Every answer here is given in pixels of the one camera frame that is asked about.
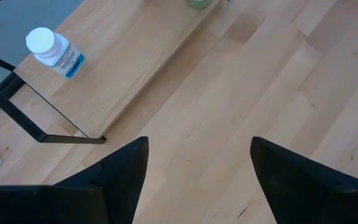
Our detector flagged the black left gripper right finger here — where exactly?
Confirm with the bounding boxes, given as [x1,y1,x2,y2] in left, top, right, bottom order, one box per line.
[249,136,358,224]

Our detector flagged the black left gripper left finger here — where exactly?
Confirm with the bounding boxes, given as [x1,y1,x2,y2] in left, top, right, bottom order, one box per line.
[53,136,149,224]

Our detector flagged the white melatonin bottle blue label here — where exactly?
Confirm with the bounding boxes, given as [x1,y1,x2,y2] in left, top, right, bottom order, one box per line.
[25,27,86,80]

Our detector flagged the green caffeine bottle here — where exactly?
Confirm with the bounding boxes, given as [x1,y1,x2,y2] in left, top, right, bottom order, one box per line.
[187,0,213,10]

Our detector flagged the wooden shelf black metal legs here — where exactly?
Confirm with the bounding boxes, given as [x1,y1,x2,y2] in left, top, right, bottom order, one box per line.
[0,0,222,145]

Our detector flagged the black aluminium rail frame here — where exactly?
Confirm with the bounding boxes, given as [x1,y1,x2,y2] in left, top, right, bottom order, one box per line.
[0,0,26,128]

